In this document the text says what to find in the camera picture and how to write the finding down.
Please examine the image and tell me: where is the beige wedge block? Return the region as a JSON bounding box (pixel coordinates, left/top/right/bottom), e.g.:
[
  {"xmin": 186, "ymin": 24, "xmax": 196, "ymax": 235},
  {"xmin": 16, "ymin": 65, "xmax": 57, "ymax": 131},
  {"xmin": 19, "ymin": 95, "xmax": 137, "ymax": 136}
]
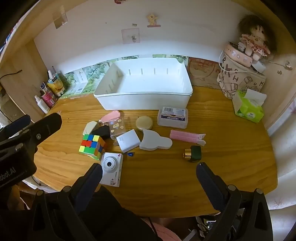
[{"xmin": 83, "ymin": 120, "xmax": 100, "ymax": 137}]

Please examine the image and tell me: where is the black cable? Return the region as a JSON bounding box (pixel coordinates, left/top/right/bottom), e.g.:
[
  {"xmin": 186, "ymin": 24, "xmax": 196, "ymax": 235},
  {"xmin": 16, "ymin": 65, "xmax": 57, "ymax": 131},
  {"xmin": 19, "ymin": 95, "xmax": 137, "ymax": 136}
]
[{"xmin": 0, "ymin": 70, "xmax": 23, "ymax": 80}]

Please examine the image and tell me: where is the clear plastic sticker box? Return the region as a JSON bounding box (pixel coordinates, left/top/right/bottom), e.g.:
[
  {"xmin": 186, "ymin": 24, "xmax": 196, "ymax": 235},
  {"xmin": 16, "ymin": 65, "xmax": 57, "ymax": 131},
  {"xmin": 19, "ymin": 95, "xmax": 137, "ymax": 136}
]
[{"xmin": 108, "ymin": 117, "xmax": 126, "ymax": 141}]

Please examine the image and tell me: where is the clear wall hook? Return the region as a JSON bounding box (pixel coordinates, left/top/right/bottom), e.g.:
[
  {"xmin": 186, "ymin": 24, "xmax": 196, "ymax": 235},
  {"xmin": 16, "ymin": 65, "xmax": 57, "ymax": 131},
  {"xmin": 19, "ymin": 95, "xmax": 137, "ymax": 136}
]
[{"xmin": 53, "ymin": 13, "xmax": 68, "ymax": 29}]

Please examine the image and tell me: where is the white spray bottle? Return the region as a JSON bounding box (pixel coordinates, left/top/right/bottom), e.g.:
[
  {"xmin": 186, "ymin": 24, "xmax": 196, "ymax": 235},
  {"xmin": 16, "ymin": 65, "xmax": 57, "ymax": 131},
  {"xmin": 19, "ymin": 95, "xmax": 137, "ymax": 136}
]
[{"xmin": 34, "ymin": 95, "xmax": 50, "ymax": 114}]

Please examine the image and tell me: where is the white power adapter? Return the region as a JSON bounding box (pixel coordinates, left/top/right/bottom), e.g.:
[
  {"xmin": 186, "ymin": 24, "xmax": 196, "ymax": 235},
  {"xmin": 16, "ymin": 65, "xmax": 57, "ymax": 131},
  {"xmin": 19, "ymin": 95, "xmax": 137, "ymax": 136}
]
[{"xmin": 251, "ymin": 61, "xmax": 266, "ymax": 75}]

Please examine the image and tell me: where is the dark cloth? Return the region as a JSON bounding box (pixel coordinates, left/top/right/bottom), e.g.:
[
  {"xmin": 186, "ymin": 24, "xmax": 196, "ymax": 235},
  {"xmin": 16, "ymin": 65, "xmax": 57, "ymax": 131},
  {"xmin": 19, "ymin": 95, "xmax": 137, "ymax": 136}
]
[{"xmin": 79, "ymin": 185, "xmax": 160, "ymax": 241}]

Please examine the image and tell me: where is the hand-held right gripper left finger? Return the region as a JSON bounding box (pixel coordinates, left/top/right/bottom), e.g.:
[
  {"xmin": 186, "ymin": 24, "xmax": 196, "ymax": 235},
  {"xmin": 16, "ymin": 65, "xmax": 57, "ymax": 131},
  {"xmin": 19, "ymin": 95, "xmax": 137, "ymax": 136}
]
[{"xmin": 30, "ymin": 163, "xmax": 103, "ymax": 241}]

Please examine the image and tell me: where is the brown printed cardboard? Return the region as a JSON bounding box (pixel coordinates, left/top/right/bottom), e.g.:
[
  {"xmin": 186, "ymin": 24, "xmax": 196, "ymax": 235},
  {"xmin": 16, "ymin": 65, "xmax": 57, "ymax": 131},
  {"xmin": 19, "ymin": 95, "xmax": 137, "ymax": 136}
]
[{"xmin": 187, "ymin": 57, "xmax": 223, "ymax": 88}]

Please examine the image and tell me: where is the pink pencil case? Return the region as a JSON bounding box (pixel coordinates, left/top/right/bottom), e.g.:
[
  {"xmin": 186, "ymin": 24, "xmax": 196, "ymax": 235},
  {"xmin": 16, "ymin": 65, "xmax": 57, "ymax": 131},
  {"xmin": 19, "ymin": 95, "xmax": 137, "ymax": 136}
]
[{"xmin": 223, "ymin": 43, "xmax": 253, "ymax": 67}]

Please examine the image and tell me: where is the green tissue pack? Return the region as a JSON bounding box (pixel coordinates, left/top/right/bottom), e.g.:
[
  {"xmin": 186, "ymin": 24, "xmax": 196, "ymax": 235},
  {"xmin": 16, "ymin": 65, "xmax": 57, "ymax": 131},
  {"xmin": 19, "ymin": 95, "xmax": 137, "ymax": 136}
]
[{"xmin": 232, "ymin": 88, "xmax": 267, "ymax": 123}]

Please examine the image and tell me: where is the white plastic storage bin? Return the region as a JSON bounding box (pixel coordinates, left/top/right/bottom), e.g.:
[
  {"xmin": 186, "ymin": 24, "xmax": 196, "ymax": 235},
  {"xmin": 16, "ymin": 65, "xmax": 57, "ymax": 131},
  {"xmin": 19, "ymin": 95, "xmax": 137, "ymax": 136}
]
[{"xmin": 94, "ymin": 57, "xmax": 193, "ymax": 111}]

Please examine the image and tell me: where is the pink correction tape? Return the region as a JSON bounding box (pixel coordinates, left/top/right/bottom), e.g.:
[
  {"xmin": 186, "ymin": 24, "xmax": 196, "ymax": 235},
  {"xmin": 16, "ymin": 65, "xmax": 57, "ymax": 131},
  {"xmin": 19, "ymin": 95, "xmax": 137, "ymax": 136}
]
[{"xmin": 98, "ymin": 110, "xmax": 121, "ymax": 123}]

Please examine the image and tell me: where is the white cable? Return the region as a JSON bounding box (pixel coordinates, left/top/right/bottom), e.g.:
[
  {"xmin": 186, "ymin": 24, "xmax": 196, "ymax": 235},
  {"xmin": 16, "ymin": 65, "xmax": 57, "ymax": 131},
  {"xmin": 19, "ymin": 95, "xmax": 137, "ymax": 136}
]
[{"xmin": 218, "ymin": 49, "xmax": 258, "ymax": 75}]

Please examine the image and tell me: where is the white toy camera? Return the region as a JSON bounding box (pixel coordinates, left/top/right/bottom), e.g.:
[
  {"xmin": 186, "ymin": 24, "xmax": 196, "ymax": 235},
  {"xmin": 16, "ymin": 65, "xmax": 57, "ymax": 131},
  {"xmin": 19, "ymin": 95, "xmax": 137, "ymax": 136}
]
[{"xmin": 99, "ymin": 152, "xmax": 124, "ymax": 188}]

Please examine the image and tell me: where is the white cat-shaped mirror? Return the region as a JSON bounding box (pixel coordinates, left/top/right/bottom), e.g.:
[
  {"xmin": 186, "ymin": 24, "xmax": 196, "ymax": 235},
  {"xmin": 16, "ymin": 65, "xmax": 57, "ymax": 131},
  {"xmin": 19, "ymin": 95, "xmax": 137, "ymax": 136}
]
[{"xmin": 139, "ymin": 128, "xmax": 173, "ymax": 151}]

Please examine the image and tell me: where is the white labelled plastic box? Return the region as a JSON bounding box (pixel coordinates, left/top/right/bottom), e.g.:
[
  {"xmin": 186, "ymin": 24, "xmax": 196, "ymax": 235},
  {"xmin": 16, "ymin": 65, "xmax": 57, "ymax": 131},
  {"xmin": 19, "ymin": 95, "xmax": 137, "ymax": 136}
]
[{"xmin": 157, "ymin": 107, "xmax": 188, "ymax": 129}]

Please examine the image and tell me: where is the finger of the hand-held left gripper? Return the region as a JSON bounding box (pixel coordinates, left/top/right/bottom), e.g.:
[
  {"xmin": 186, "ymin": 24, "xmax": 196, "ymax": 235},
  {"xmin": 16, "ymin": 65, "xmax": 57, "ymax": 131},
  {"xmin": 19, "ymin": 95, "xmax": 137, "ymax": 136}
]
[
  {"xmin": 23, "ymin": 113, "xmax": 63, "ymax": 153},
  {"xmin": 0, "ymin": 114, "xmax": 31, "ymax": 151}
]

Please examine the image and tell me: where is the pink can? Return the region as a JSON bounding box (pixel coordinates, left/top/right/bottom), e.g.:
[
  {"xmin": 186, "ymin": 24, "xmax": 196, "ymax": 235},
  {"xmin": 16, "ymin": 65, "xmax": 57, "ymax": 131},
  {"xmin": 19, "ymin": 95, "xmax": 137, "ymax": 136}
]
[{"xmin": 41, "ymin": 89, "xmax": 58, "ymax": 109}]

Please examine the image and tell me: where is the white floral cloth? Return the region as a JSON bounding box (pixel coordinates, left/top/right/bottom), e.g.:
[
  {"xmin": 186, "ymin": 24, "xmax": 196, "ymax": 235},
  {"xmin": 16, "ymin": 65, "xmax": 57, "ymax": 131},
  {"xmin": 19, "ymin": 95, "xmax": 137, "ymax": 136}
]
[{"xmin": 266, "ymin": 127, "xmax": 296, "ymax": 241}]

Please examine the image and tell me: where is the white square charger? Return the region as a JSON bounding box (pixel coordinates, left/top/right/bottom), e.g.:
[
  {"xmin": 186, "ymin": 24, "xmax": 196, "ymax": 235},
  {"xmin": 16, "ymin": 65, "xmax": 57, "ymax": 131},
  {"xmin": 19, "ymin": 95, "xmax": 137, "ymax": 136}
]
[{"xmin": 116, "ymin": 129, "xmax": 141, "ymax": 153}]

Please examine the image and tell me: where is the cloth doll with dark hair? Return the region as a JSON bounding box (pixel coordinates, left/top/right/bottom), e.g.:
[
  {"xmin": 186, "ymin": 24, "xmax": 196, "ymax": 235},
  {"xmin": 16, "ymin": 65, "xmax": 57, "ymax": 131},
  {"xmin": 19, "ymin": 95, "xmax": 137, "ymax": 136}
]
[{"xmin": 238, "ymin": 14, "xmax": 275, "ymax": 62}]

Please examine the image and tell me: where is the printed canvas bag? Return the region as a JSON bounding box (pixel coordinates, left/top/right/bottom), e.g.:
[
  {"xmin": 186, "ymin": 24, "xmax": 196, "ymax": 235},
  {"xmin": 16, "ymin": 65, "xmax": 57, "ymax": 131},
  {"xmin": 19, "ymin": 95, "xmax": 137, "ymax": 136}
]
[{"xmin": 216, "ymin": 56, "xmax": 266, "ymax": 100}]

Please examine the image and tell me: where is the black charger plug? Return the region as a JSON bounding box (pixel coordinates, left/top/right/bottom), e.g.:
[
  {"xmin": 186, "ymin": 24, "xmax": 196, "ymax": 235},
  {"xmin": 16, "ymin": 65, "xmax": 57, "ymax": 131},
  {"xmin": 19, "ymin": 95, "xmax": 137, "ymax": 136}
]
[{"xmin": 91, "ymin": 125, "xmax": 110, "ymax": 140}]

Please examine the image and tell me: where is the round gold compact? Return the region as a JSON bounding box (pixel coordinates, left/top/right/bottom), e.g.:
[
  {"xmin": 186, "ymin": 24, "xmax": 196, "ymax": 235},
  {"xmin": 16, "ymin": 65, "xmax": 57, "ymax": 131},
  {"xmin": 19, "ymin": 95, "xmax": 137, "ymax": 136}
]
[{"xmin": 135, "ymin": 115, "xmax": 153, "ymax": 131}]

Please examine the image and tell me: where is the pink square wall sticker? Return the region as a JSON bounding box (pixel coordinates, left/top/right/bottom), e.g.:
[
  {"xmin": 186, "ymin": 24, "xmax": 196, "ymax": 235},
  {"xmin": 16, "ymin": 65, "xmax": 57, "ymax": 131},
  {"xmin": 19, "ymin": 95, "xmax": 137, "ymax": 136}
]
[{"xmin": 121, "ymin": 28, "xmax": 141, "ymax": 44}]

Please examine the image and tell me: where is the green perfume bottle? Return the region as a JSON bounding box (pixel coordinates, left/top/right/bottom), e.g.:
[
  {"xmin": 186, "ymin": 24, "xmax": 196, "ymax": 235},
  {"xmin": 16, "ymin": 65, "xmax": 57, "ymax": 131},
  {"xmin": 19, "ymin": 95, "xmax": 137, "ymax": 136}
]
[{"xmin": 184, "ymin": 145, "xmax": 202, "ymax": 163}]

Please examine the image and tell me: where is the green grape printed cardboard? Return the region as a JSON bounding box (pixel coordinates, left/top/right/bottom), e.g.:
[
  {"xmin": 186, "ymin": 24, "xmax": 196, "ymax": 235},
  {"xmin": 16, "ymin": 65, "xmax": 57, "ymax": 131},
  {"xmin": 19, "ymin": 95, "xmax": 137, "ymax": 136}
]
[{"xmin": 59, "ymin": 54, "xmax": 188, "ymax": 99}]

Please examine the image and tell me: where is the yellow bear wall sticker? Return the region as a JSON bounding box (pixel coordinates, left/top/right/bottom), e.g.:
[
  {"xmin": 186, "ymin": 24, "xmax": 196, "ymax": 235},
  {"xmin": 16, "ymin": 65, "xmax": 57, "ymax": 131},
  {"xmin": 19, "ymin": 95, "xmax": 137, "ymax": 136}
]
[{"xmin": 146, "ymin": 13, "xmax": 160, "ymax": 28}]

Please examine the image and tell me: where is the colourful puzzle cube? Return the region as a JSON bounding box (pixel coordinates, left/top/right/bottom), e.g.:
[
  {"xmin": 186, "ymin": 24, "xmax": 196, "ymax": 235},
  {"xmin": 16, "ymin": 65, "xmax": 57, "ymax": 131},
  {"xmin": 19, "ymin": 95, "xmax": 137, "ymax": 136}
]
[{"xmin": 78, "ymin": 134, "xmax": 106, "ymax": 161}]

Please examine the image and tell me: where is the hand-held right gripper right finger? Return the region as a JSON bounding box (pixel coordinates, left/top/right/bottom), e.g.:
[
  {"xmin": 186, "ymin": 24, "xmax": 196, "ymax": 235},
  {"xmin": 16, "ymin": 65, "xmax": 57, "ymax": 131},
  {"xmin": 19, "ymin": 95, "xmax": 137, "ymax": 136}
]
[{"xmin": 196, "ymin": 162, "xmax": 273, "ymax": 241}]

